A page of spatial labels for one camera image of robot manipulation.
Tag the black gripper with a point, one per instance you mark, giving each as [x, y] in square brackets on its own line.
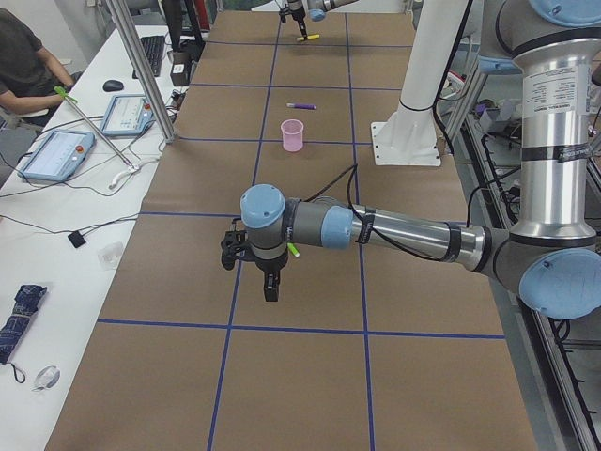
[269, 265]
[296, 7]

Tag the yellow highlighter pen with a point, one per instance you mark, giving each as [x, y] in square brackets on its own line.
[308, 37]

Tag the green highlighter pen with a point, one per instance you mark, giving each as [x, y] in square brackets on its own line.
[293, 249]

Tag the purple highlighter pen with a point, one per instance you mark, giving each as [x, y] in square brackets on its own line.
[302, 106]

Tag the pink mesh pen holder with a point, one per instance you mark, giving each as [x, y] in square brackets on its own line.
[292, 134]

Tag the black keyboard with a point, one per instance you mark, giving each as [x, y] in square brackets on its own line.
[153, 47]

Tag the far teach pendant tablet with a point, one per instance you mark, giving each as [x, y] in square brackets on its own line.
[127, 115]

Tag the teach pendant tablet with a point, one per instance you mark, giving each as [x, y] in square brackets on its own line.
[58, 156]
[127, 115]

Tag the black computer mouse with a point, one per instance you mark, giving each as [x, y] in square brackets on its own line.
[112, 86]

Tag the folded blue umbrella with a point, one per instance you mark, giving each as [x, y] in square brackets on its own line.
[26, 305]

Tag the near teach pendant tablet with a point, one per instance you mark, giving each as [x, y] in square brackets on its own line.
[58, 156]

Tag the green tipped reacher stick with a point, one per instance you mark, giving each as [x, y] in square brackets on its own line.
[65, 96]

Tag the seated person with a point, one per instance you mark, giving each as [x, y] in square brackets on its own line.
[29, 72]

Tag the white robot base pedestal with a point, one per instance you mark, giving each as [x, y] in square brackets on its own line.
[409, 135]

